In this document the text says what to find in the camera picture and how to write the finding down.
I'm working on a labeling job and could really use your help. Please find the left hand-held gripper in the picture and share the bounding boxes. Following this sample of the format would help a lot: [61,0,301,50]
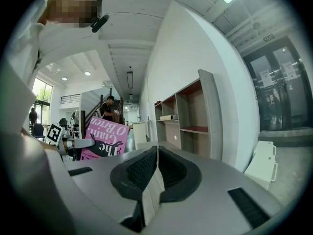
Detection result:
[46,123,96,163]

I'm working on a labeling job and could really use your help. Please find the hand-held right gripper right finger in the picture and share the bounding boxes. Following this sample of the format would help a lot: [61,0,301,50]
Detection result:
[146,145,286,235]

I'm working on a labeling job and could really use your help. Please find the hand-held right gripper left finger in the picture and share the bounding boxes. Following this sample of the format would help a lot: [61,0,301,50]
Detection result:
[64,145,159,235]

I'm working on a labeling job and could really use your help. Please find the pink cover book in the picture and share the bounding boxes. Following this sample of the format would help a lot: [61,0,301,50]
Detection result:
[80,116,130,161]

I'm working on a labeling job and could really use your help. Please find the wooden shelf unit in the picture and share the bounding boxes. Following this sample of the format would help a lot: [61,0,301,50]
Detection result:
[154,69,224,161]

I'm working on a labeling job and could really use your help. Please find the wooden staircase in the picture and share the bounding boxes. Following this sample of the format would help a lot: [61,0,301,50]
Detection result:
[81,87,124,139]

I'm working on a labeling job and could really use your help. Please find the balcony railing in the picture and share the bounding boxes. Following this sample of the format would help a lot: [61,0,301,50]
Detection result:
[60,94,81,105]

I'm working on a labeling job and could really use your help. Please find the blue office chair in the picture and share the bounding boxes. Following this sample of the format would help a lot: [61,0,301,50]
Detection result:
[33,123,46,143]

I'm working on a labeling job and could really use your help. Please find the white low cabinet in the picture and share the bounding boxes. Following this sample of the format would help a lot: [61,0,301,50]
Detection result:
[132,120,151,149]

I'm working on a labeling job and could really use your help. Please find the large window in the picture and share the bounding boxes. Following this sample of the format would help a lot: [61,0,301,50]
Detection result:
[32,77,53,110]

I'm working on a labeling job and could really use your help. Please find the white stacked boxes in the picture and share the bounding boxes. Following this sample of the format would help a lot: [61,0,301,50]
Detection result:
[244,140,279,191]

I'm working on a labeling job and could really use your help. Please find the person's head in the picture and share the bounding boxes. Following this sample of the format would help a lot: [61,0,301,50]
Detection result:
[45,0,104,29]

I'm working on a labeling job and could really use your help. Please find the dark glass double door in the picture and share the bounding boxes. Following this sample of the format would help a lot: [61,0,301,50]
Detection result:
[242,35,313,132]

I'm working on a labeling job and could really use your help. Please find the white paper notice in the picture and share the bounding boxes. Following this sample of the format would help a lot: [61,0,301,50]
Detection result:
[283,61,300,80]
[259,69,272,87]

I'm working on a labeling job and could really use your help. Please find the black pendant light frame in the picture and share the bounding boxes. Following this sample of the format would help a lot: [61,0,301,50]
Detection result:
[126,70,134,90]

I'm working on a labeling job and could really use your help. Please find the black head-worn camera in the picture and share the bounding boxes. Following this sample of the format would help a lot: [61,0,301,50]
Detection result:
[90,14,110,33]

